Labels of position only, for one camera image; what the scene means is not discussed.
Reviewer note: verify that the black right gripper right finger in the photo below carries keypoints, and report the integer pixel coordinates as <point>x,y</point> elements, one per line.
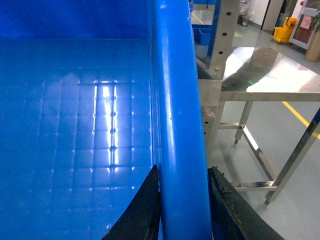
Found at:
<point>232,218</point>

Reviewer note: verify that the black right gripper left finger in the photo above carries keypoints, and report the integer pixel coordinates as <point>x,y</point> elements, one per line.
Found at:
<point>141,219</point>

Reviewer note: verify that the large blue plastic crate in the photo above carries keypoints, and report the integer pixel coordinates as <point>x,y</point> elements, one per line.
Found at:
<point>93,94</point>

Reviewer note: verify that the stainless steel roller shelf rack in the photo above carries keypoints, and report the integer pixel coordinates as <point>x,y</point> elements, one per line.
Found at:
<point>211,63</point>

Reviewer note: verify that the stainless steel table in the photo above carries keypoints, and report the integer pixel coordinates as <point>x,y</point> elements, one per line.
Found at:
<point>257,75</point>

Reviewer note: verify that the yellow mop bucket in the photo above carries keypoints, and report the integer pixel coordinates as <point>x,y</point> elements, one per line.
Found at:
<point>283,33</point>

